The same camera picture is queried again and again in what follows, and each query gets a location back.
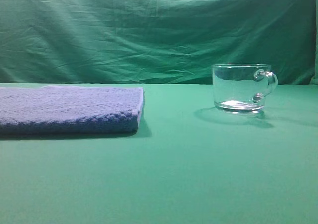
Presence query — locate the transparent glass cup with handle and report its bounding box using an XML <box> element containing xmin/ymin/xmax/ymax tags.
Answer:
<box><xmin>211</xmin><ymin>64</ymin><xmax>278</xmax><ymax>114</ymax></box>

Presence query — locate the folded blue towel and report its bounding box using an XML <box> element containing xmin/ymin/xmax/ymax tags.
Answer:
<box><xmin>0</xmin><ymin>85</ymin><xmax>144</xmax><ymax>135</ymax></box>

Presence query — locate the green cloth backdrop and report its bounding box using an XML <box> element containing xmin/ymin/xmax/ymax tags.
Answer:
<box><xmin>0</xmin><ymin>0</ymin><xmax>318</xmax><ymax>84</ymax></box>

